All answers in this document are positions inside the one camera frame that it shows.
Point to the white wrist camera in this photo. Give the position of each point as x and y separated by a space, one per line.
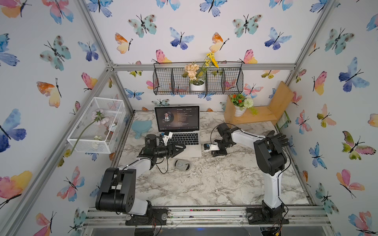
211 147
166 136

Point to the grey wireless mouse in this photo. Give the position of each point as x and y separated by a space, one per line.
182 165

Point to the white ribbed flower pot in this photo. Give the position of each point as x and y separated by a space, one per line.
239 111

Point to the green and white leaflet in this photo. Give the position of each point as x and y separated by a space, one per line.
284 121

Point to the black wire wall basket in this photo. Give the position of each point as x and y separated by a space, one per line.
176 79

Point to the black and blue work glove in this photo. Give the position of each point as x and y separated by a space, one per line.
274 139

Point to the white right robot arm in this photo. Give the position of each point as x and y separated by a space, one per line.
270 157

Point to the yellow artificial flower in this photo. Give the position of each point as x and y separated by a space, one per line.
210 60

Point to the wooden desktop shelf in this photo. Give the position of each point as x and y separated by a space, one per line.
271 113

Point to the light blue hand mirror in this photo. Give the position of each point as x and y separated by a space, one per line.
140 127

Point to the silver laptop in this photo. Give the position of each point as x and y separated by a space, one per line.
184 124

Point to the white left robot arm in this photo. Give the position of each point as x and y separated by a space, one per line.
118 187

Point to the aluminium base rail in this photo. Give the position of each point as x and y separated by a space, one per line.
210 216

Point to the green artificial plant with flowers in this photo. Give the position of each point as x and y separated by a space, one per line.
242 101

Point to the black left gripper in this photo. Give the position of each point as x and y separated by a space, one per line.
171 150

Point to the pink artificial flower with stem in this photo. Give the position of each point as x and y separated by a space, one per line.
98 118

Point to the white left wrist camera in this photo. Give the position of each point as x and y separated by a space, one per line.
166 136

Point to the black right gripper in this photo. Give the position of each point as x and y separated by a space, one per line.
222 152

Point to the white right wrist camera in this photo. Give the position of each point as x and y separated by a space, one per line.
211 147

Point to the white mesh wall box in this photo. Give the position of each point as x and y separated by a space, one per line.
99 138

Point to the white pot with beige flowers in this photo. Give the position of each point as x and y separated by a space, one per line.
196 76

